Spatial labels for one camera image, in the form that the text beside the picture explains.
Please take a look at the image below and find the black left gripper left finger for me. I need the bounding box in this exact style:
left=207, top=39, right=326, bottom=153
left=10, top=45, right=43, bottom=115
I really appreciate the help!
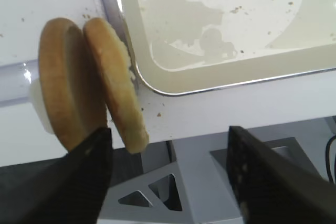
left=1, top=128, right=113, bottom=223

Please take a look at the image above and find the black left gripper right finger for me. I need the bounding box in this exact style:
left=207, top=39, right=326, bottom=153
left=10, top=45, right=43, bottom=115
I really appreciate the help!
left=227, top=126, right=335, bottom=223

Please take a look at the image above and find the pale bun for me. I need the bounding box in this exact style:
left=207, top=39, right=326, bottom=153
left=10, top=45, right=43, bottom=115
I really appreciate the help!
left=83, top=17, right=149, bottom=154

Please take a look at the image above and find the brown bun bottom outer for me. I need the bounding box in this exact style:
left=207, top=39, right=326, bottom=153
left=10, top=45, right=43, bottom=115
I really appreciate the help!
left=38, top=18, right=107, bottom=151

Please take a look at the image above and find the left lower clear pusher track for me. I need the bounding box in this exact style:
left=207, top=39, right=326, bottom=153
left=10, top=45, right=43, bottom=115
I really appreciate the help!
left=1, top=60, right=54, bottom=134

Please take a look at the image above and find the metal serving tray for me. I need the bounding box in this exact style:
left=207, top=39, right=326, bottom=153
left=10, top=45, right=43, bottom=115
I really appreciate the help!
left=117, top=0, right=335, bottom=95

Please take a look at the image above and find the left clear long divider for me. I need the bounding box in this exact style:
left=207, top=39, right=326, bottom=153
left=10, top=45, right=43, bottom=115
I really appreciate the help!
left=101, top=0, right=139, bottom=91

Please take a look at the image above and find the black cable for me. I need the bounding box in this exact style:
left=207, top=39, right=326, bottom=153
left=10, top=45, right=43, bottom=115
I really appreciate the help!
left=324, top=134, right=336, bottom=185

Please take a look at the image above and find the grey metal table frame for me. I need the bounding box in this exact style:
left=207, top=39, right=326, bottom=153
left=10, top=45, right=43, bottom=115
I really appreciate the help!
left=98, top=117, right=335, bottom=223

